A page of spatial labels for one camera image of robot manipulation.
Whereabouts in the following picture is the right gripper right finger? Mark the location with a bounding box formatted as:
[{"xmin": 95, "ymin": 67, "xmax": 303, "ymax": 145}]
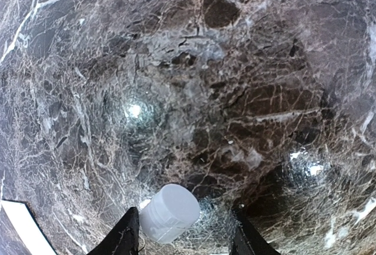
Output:
[{"xmin": 229, "ymin": 209, "xmax": 280, "ymax": 255}]

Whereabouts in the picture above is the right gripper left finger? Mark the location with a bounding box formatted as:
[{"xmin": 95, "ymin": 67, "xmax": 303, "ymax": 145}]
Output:
[{"xmin": 88, "ymin": 207, "xmax": 139, "ymax": 255}]

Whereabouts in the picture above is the white glue stick cap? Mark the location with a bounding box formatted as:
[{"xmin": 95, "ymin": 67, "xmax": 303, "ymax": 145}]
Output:
[{"xmin": 139, "ymin": 184, "xmax": 200, "ymax": 244}]

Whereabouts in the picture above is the cream paper envelope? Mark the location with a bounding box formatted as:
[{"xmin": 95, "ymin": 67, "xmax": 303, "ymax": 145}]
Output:
[{"xmin": 1, "ymin": 200, "xmax": 56, "ymax": 255}]

